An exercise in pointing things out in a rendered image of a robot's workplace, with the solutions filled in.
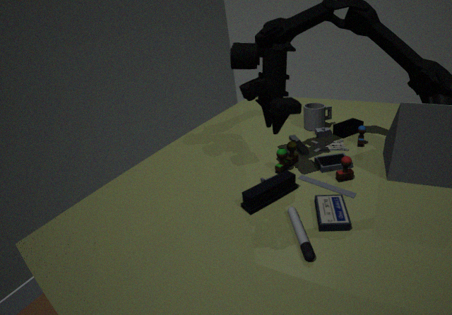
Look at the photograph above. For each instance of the grey flat bar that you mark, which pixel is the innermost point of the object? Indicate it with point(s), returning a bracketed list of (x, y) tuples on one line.
[(327, 186)]

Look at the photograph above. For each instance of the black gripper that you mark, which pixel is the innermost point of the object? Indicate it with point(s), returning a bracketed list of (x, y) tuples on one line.
[(277, 108)]

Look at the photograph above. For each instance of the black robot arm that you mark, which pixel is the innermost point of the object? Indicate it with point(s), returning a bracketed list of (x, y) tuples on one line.
[(431, 81)]

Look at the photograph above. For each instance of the grey mug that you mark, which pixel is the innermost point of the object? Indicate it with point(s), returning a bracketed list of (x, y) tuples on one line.
[(314, 115)]

